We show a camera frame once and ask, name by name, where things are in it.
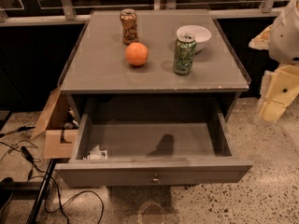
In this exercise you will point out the black plug with cable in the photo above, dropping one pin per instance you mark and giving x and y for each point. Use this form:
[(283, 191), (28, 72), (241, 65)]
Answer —
[(18, 157)]

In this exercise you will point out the orange fruit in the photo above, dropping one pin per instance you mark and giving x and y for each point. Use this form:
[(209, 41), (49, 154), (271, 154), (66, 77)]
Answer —
[(136, 54)]

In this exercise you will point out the metal window railing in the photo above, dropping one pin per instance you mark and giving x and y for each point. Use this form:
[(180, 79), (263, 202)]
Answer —
[(50, 12)]

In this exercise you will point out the open grey top drawer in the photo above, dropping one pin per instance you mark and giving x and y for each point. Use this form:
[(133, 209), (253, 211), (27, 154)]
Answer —
[(183, 140)]

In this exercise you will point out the metal drawer knob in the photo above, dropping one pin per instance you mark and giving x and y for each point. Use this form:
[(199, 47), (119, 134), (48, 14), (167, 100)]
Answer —
[(156, 179)]

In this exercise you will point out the grey cabinet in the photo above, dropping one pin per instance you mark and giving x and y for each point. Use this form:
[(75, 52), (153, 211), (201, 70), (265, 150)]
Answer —
[(99, 64)]

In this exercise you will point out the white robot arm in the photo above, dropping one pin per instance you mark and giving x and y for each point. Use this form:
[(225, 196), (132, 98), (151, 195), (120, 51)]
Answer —
[(284, 36)]

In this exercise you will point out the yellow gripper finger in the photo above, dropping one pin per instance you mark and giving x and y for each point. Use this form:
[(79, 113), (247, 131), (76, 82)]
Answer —
[(261, 41), (278, 91)]

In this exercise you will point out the black metal stand leg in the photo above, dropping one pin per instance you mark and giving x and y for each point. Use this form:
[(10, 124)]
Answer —
[(41, 192)]

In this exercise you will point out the cardboard box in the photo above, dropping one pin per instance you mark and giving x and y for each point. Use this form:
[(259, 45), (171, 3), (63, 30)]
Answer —
[(59, 141)]

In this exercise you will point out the white paper scrap in drawer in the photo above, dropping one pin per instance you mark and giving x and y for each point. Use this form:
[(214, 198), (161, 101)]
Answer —
[(97, 154)]

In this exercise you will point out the white bowl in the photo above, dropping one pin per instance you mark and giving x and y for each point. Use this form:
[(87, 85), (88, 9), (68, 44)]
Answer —
[(202, 35)]

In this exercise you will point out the green soda can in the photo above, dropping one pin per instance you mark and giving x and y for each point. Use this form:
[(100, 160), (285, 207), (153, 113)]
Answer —
[(184, 54)]

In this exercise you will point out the orange-brown soda can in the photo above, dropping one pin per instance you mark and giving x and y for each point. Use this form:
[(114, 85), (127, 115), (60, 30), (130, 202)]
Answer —
[(129, 26)]

